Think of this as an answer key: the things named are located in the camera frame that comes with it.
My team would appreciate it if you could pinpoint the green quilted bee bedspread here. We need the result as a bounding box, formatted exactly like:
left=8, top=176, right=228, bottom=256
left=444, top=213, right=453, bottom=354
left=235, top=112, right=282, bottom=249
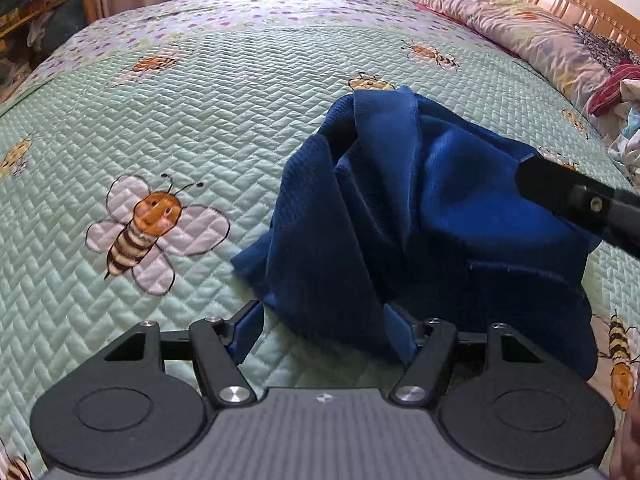
left=1, top=0, right=626, bottom=474

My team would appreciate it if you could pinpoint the pile of crumpled bedding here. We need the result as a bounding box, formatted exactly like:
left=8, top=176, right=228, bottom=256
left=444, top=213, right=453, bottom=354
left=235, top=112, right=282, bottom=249
left=574, top=24, right=639, bottom=191

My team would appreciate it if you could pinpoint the person's right hand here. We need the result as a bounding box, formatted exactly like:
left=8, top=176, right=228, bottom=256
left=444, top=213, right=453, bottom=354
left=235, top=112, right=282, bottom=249
left=608, top=396, right=640, bottom=480

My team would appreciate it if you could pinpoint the floral pillow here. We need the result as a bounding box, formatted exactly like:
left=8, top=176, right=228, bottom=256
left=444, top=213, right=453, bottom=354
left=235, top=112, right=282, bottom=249
left=409, top=0, right=608, bottom=110

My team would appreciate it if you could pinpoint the wooden bed headboard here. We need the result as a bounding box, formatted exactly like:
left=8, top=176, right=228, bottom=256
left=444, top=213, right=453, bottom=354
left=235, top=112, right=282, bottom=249
left=523, top=0, right=639, bottom=53

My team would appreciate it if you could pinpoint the wooden bookshelf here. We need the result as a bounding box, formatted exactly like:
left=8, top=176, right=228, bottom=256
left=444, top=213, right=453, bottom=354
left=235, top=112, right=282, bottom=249
left=1, top=0, right=98, bottom=101

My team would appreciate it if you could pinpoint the blue knit sweater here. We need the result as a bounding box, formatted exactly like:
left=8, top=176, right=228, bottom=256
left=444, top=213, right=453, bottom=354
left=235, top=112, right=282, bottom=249
left=232, top=88, right=599, bottom=378

